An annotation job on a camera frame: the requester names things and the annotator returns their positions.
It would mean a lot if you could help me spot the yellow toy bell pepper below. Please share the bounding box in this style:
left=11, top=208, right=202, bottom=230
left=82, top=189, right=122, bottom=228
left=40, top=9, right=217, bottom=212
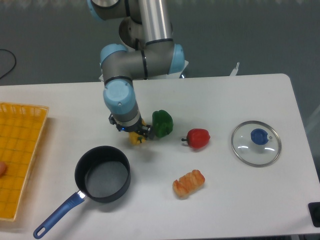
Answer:
left=128, top=132, right=146, bottom=146

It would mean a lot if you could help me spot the black cable on floor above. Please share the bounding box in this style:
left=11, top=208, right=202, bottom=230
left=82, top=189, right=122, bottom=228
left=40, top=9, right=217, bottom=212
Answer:
left=0, top=48, right=17, bottom=80

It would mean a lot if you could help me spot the red toy bell pepper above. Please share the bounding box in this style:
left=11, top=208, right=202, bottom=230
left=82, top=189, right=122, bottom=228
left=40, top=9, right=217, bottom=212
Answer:
left=181, top=128, right=211, bottom=149

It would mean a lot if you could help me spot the round peach object in basket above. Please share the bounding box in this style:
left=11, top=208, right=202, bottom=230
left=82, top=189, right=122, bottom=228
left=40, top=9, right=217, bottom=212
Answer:
left=0, top=161, right=7, bottom=177

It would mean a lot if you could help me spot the toy salmon sushi piece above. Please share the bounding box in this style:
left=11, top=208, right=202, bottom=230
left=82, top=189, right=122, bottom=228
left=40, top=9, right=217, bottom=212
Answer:
left=172, top=169, right=206, bottom=199

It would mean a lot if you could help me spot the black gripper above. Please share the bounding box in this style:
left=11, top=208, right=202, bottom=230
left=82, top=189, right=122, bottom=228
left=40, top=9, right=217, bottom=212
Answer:
left=108, top=113, right=155, bottom=139

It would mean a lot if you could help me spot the green toy bell pepper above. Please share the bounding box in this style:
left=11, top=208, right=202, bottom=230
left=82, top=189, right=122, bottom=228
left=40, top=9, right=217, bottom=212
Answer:
left=152, top=109, right=174, bottom=138

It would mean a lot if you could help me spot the glass lid with blue knob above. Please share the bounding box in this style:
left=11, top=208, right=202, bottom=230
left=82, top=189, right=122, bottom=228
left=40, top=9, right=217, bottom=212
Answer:
left=230, top=120, right=282, bottom=168

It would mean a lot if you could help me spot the black device at table edge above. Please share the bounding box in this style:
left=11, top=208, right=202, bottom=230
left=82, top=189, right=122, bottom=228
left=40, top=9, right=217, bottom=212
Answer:
left=308, top=202, right=320, bottom=228

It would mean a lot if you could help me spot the yellow woven plastic basket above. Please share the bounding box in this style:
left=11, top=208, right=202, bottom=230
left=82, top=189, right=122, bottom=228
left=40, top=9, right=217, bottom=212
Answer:
left=0, top=102, right=49, bottom=222

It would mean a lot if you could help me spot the dark saucepan with blue handle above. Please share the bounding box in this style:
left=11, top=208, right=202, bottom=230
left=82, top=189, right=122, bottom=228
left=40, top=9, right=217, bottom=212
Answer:
left=33, top=145, right=131, bottom=239

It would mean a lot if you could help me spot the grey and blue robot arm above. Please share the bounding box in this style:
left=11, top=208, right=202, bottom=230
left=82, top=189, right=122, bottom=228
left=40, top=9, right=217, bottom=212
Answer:
left=87, top=0, right=185, bottom=139

